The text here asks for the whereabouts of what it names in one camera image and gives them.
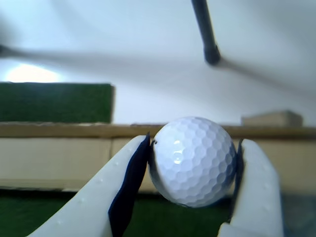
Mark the white golf ball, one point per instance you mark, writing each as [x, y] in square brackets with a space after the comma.
[195, 163]

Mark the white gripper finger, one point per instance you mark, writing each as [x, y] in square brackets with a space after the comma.
[93, 202]
[259, 197]

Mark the black tripod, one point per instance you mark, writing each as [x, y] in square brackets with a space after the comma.
[205, 24]

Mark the long cardboard trough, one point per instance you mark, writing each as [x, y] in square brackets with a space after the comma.
[61, 160]

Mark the small green turf piece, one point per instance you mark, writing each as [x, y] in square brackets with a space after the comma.
[49, 103]

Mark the long green putting mat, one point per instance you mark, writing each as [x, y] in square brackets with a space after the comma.
[24, 214]

